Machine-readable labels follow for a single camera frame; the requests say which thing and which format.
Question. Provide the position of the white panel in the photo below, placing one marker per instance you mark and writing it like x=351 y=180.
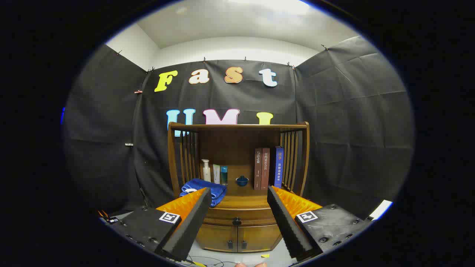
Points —
x=382 y=209

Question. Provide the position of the white and green tube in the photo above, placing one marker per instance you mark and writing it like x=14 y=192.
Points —
x=216 y=174

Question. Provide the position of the folded blue towel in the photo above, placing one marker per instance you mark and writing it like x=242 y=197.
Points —
x=217 y=193

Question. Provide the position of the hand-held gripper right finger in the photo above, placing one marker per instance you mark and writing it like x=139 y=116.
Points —
x=287 y=226

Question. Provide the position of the teal bottle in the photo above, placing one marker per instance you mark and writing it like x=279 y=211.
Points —
x=224 y=176

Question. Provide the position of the blue book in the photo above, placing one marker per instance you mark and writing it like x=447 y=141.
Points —
x=279 y=167

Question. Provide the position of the wooden cabinet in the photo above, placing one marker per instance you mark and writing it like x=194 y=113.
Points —
x=230 y=148

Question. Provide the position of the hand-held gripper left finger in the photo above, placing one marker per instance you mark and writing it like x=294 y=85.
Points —
x=193 y=226

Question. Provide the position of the blue lidded teacup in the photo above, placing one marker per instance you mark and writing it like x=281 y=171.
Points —
x=242 y=181

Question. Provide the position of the wooden countertop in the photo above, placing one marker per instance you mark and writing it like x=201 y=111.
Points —
x=245 y=200

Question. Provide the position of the dark brown book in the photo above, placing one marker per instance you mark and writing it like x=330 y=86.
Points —
x=258 y=170

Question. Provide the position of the reddish brown book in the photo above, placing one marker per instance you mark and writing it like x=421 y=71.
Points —
x=265 y=170

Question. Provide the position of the wooden drawer with black knob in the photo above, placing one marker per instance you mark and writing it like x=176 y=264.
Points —
x=252 y=217

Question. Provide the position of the white pump bottle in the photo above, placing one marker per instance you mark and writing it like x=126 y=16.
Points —
x=206 y=174

